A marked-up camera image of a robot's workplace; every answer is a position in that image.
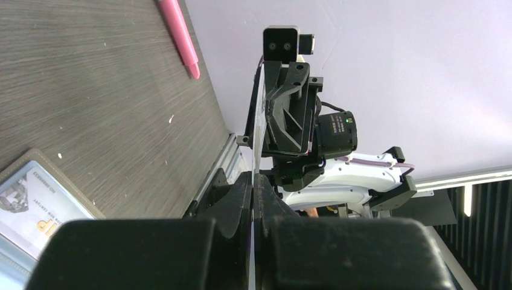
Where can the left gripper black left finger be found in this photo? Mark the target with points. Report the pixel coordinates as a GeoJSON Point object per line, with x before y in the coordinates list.
{"type": "Point", "coordinates": [209, 251]}

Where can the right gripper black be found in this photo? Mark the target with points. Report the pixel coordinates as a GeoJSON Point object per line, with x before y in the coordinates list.
{"type": "Point", "coordinates": [302, 132]}

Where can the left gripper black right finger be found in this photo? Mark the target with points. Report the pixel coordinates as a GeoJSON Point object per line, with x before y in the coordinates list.
{"type": "Point", "coordinates": [294, 252]}

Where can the grey leather card holder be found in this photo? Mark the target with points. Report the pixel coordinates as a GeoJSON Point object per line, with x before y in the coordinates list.
{"type": "Point", "coordinates": [17, 265]}

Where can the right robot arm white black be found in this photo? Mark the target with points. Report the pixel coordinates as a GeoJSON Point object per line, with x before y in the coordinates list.
{"type": "Point", "coordinates": [376, 182]}

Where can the pink toy microphone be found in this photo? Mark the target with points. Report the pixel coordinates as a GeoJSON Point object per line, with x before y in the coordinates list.
{"type": "Point", "coordinates": [174, 19]}

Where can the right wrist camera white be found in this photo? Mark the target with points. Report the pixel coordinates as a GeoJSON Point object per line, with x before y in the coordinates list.
{"type": "Point", "coordinates": [284, 43]}

